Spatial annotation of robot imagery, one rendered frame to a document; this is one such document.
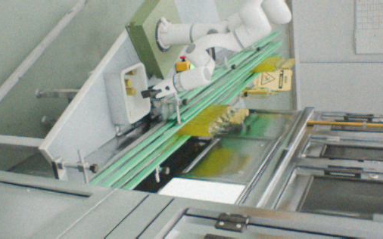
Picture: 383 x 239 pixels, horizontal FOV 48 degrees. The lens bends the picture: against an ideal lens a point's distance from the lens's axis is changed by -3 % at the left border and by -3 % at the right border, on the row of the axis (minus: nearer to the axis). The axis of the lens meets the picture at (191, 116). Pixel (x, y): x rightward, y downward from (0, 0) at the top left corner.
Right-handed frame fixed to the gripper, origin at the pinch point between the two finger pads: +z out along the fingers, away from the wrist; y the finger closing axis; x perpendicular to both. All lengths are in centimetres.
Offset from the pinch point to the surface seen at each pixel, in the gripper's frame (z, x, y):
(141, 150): 1.1, -18.2, -17.6
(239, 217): -66, -16, -78
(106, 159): 6.2, -14.1, -32.4
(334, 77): 65, -173, 601
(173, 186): -4.6, -36.6, -15.6
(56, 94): 74, 10, 21
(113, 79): 6.4, 10.9, -10.1
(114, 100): 10.0, 2.4, -10.5
